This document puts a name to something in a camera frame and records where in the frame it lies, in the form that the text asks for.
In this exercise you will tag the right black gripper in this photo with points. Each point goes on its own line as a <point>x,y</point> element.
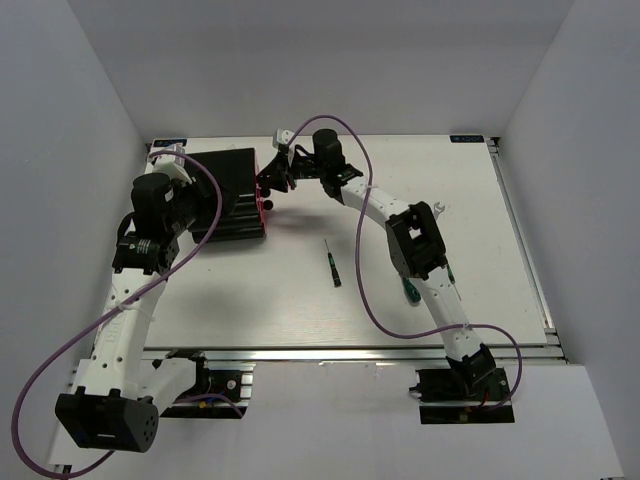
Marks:
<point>279,171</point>

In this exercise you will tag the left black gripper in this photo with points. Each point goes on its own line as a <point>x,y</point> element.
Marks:
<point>208,204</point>

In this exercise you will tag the black drawer cabinet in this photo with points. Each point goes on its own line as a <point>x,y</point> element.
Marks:
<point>234,171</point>

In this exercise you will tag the small black precision screwdriver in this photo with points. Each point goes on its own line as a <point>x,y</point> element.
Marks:
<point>333,268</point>

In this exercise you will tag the silver combination wrench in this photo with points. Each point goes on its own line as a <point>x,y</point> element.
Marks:
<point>438,209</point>

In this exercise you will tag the green handled screwdriver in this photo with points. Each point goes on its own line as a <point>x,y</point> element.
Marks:
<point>411,293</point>

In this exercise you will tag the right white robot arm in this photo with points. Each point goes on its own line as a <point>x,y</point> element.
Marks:
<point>415,244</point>

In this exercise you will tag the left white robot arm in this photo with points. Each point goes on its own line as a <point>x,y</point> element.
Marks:
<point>113,407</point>

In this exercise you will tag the left blue table label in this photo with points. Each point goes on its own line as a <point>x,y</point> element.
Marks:
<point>166,143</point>

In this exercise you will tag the blue table label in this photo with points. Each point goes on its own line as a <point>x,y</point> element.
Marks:
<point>166,143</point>
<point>466,138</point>

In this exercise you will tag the right blue table label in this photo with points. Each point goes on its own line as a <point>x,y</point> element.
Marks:
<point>466,138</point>

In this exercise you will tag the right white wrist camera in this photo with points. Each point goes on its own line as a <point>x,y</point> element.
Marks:
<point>281,137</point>

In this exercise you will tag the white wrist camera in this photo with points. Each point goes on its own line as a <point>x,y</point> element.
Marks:
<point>169,161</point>
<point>281,137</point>

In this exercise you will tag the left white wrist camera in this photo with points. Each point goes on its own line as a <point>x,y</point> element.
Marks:
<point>169,161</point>

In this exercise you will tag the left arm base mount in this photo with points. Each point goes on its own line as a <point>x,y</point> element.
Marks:
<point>210,390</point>

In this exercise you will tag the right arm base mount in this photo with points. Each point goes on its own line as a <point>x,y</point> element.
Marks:
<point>443,400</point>

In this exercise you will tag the aluminium table frame rail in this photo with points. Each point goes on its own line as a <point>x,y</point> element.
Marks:
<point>552,338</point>

